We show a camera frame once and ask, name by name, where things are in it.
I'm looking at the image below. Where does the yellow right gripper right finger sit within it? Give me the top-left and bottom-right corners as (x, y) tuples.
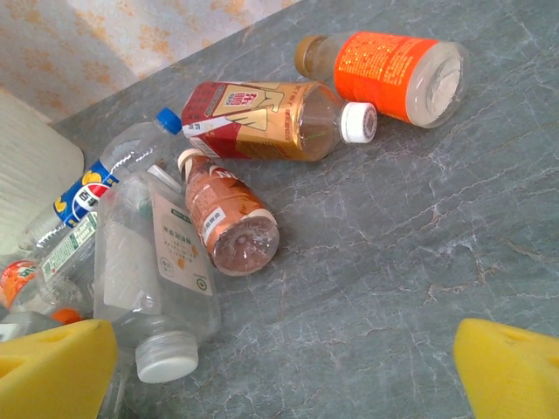
(452, 318), (559, 419)

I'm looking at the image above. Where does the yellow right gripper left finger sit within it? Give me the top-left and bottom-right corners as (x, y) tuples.
(0, 319), (119, 419)

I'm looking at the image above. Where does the grey bottle orange cap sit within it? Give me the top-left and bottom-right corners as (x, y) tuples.
(0, 306), (86, 344)

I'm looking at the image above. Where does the orange soda label bottle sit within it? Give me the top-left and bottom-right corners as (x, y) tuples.
(0, 260), (38, 311)

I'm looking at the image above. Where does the clear bottle green white label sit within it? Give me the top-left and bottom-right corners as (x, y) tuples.
(8, 211), (100, 315)

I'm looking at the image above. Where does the large clear bottle white label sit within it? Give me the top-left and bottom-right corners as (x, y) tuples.
(93, 164), (222, 385)

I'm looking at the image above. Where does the blue label cola bottle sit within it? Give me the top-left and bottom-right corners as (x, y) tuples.
(19, 107), (183, 254)

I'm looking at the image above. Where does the brown coffee drink bottle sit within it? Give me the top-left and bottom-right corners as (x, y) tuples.
(177, 148), (280, 277)

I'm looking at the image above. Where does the orange label plastic bottle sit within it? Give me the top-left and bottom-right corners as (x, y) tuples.
(294, 30), (472, 130)

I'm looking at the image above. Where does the red gold label bottle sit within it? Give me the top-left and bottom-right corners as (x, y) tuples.
(181, 80), (379, 162)

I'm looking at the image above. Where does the white ribbed waste bin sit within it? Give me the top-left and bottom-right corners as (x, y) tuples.
(0, 89), (85, 258)

